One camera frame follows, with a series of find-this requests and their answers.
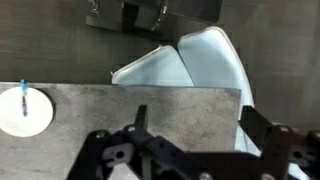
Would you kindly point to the white round bowl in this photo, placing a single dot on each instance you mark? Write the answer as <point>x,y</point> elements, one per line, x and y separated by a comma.
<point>36,113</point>

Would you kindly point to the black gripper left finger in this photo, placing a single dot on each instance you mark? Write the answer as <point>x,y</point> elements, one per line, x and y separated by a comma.
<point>141,116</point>

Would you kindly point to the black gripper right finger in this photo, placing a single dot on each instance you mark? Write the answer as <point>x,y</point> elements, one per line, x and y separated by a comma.
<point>255,126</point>

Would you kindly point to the white plastic container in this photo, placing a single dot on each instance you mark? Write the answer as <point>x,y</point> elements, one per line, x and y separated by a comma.
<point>210,60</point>

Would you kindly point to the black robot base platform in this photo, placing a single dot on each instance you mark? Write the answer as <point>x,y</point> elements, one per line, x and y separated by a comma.
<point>190,10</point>

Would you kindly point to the black orange toggle clamp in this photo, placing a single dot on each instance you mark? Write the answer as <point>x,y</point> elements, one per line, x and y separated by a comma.
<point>160,15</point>
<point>95,7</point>

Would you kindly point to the blue pen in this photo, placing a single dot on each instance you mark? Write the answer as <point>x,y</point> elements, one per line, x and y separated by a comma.
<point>24,100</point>

